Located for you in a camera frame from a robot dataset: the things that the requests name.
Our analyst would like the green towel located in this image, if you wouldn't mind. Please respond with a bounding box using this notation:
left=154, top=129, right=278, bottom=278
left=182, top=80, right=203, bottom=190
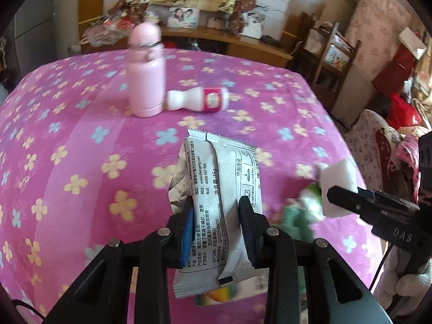
left=270, top=197, right=324, bottom=242

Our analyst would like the rainbow medicine box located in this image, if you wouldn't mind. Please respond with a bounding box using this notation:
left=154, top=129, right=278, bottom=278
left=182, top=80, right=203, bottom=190
left=195, top=285, right=238, bottom=306

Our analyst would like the grey snack wrapper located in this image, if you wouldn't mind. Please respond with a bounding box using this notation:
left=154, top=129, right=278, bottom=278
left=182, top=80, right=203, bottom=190
left=168, top=130, right=263, bottom=298

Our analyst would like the right gloved hand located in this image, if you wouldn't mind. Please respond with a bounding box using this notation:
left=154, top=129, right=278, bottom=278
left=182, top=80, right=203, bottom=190
left=373, top=247, right=431, bottom=318

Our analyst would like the sofa with floral cover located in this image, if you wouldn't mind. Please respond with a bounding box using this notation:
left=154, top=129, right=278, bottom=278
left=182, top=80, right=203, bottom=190
left=343, top=109, right=428, bottom=203

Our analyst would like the pink blanket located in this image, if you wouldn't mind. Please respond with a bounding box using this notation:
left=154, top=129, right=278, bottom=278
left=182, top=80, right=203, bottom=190
left=395, top=134, right=419, bottom=173

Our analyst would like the red plastic bag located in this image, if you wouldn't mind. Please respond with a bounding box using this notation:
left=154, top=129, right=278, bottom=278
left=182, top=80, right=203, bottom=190
left=387, top=94, right=422, bottom=130

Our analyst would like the pink floral tablecloth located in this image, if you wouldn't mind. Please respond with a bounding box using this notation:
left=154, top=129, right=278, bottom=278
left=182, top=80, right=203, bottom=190
left=0, top=48, right=386, bottom=324

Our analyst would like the wooden chair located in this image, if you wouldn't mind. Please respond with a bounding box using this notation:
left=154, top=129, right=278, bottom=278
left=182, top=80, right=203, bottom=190
left=293, top=13, right=362, bottom=111

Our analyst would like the pink floral covered mattress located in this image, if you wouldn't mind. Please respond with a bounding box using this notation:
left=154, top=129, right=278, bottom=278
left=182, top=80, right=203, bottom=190
left=332, top=0, right=412, bottom=127

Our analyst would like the white pink yogurt bottle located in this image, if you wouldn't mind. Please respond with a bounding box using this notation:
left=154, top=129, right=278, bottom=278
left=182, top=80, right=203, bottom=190
left=166, top=86, right=230, bottom=113

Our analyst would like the wedding photo print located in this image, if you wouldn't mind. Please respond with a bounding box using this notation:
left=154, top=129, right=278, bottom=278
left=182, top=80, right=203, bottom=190
left=240, top=7, right=266, bottom=39

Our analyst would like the pink thermos bottle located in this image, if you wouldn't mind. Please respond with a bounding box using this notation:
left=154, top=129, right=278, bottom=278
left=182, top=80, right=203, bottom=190
left=126, top=22, right=166, bottom=118

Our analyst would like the wooden tv cabinet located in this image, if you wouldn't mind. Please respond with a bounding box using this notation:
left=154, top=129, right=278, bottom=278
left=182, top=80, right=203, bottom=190
left=80, top=23, right=292, bottom=68

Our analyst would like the clear plastic bag of items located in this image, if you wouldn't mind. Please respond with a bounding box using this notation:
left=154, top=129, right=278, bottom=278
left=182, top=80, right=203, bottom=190
left=79, top=15, right=136, bottom=48

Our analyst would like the grey refrigerator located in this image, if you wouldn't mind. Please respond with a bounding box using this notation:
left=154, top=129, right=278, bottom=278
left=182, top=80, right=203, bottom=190
left=3, top=0, right=57, bottom=90

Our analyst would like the framed couple photo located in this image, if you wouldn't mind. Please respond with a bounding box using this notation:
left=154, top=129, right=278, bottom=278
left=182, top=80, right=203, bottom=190
left=167, top=7, right=200, bottom=29

